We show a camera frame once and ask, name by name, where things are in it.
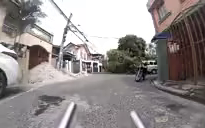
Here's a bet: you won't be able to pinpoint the white car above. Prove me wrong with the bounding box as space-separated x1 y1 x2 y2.
0 36 22 102

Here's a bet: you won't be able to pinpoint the beige house with balcony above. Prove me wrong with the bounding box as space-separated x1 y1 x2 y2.
0 0 55 84

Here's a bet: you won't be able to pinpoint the green trees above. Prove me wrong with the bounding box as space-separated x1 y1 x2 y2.
105 34 158 74

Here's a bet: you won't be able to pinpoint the pink building with red gate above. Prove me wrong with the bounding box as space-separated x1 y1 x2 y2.
146 0 205 85

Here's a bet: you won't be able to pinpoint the grey asphalt road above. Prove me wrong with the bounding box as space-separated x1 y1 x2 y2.
0 72 205 128

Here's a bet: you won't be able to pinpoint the white vehicle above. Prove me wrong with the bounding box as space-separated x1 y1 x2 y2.
141 59 159 75

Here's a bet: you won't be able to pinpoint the tree beside house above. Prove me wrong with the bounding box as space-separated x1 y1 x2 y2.
1 0 48 58

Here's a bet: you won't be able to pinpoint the pile of sand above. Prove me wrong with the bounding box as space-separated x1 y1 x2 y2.
28 62 77 85

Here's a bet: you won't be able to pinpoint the leaning utility pole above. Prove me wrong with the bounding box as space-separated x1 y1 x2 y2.
56 12 74 71

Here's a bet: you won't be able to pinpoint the motorcycle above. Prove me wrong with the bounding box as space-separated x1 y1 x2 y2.
134 63 148 83

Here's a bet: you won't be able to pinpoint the white houses with gates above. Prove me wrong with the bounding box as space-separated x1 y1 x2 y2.
52 41 105 74

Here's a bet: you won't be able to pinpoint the robot's own part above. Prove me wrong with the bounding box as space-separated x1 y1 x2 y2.
57 101 76 128
129 110 146 128

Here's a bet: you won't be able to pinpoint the overhead wires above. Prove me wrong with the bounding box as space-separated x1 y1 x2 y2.
49 0 121 54

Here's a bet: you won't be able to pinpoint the concrete kerb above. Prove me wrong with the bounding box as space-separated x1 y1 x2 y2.
150 78 205 108

